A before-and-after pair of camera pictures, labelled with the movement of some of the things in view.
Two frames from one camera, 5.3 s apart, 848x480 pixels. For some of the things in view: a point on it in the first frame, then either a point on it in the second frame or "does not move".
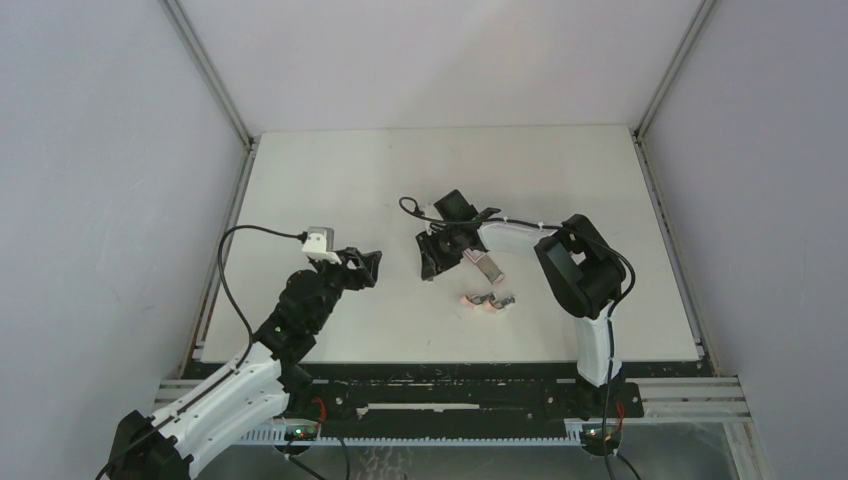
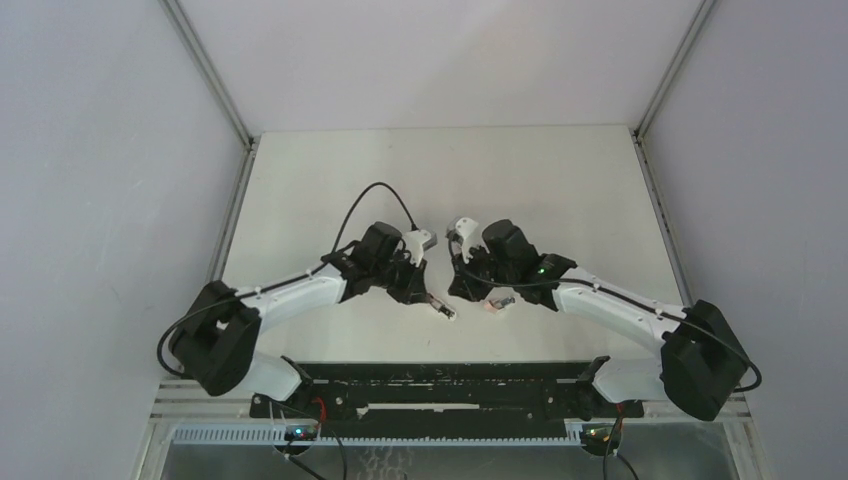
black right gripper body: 441,246 to 477,273
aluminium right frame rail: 669,234 does not move
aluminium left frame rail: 201,320 does not move
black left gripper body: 351,278 to 403,276
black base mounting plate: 455,393 does not move
